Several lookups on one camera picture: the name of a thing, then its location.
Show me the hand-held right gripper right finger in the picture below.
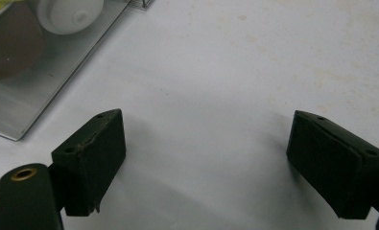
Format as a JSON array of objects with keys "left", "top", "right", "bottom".
[{"left": 286, "top": 109, "right": 379, "bottom": 220}]

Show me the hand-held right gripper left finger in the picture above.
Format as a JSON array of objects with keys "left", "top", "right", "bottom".
[{"left": 50, "top": 108, "right": 128, "bottom": 218}]

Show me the silver metal tray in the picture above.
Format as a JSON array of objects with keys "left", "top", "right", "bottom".
[{"left": 0, "top": 0, "right": 134, "bottom": 142}]

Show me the brown round bowl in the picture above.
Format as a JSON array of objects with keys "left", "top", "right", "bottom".
[{"left": 0, "top": 2, "right": 47, "bottom": 82}]

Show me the white round bowl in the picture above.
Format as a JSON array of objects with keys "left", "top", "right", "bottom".
[{"left": 36, "top": 0, "right": 105, "bottom": 35}]

